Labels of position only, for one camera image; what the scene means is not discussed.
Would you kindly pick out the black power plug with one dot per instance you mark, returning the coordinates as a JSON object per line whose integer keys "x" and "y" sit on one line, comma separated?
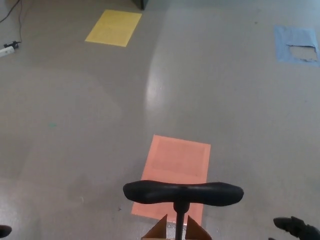
{"x": 15, "y": 43}

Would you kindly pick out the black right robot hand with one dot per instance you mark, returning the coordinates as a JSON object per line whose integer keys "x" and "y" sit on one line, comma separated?
{"x": 297, "y": 228}

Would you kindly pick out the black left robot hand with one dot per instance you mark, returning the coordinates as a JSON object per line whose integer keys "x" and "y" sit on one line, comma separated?
{"x": 4, "y": 230}

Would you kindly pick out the white power strip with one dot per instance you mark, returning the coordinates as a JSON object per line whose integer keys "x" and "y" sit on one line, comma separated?
{"x": 6, "y": 52}

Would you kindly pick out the orange paper sheet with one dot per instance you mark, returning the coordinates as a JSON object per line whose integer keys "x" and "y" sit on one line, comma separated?
{"x": 177, "y": 160}

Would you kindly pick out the torn blue paper sheet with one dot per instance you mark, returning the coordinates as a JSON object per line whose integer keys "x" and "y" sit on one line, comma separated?
{"x": 282, "y": 45}

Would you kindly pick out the yellow paper sheet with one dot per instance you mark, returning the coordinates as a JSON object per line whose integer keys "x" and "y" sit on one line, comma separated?
{"x": 113, "y": 27}

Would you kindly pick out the dark furniture corner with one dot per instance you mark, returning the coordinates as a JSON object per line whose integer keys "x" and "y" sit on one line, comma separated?
{"x": 141, "y": 3}

